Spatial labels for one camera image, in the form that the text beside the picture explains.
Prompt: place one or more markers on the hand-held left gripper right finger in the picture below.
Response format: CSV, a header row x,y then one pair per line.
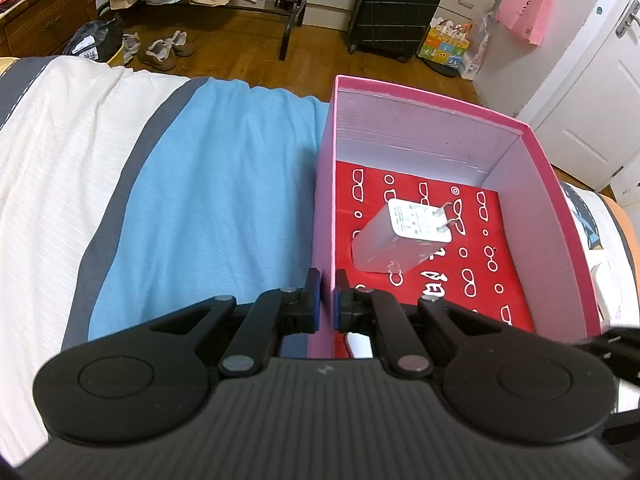
x,y
341,302

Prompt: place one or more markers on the colourful cartoon gift bag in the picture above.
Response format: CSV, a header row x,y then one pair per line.
x,y
442,50

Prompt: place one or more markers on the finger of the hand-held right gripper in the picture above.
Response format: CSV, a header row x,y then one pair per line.
x,y
625,352

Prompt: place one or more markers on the pink paper bag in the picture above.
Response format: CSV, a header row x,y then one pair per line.
x,y
525,15

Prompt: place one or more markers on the red printed box liner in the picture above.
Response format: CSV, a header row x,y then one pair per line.
x,y
480,270

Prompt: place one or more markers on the white sneaker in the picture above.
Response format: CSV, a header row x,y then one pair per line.
x,y
130,47

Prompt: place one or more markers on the clear plastic bag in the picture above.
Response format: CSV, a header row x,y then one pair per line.
x,y
477,50

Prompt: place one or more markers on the black metal rack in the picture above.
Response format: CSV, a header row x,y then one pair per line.
x,y
292,20

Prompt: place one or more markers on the pink cardboard box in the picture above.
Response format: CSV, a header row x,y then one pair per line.
x,y
325,185

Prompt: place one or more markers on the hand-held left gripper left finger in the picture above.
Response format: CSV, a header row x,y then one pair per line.
x,y
314,302

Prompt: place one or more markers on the striped bed sheet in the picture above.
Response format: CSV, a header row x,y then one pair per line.
x,y
200,185

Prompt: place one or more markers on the beige shoe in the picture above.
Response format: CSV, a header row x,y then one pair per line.
x,y
181,44
157,55

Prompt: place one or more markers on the black hard-shell suitcase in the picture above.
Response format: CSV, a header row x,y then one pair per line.
x,y
395,10

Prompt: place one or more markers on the white wall charger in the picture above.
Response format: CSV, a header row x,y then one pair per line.
x,y
380,245

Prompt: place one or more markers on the white door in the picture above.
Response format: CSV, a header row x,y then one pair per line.
x,y
590,100

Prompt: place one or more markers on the white drawer cabinet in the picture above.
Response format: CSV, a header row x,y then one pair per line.
x,y
470,5

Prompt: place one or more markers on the black plastic bag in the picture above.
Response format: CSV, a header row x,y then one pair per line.
x,y
95,37

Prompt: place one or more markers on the wooden dresser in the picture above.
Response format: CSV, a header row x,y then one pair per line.
x,y
50,15

